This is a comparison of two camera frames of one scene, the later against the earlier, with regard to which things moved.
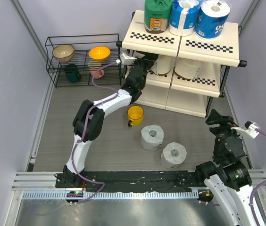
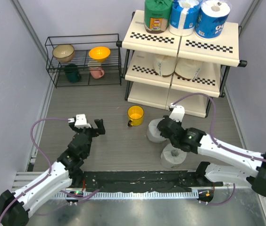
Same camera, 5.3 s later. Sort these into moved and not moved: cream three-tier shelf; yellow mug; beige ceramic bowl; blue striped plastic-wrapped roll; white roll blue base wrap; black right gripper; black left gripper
Moved: black right gripper; black left gripper
Not moved: cream three-tier shelf; white roll blue base wrap; blue striped plastic-wrapped roll; beige ceramic bowl; yellow mug
